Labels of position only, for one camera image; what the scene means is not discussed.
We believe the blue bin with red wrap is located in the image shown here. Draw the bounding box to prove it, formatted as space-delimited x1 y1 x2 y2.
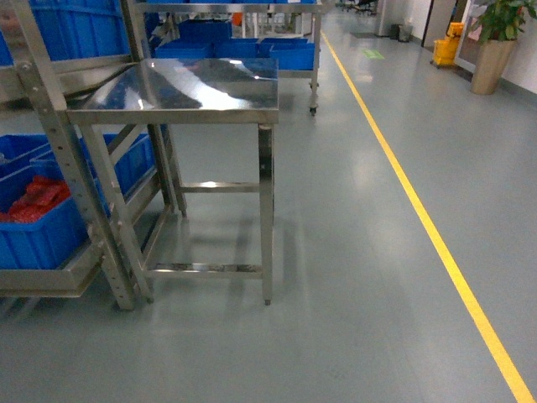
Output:
0 133 157 270

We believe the small stainless steel table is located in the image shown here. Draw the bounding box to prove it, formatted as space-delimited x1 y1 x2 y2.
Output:
66 59 279 303

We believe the red bubble wrap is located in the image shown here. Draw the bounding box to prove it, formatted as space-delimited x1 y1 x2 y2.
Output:
1 175 70 223

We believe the yellow mop bucket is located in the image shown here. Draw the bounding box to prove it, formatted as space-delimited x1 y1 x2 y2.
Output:
431 22 464 68

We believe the stainless steel flow rack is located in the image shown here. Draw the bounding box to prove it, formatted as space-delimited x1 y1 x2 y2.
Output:
0 0 188 311

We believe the green potted plant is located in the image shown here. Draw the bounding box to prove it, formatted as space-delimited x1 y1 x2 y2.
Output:
470 1 536 95

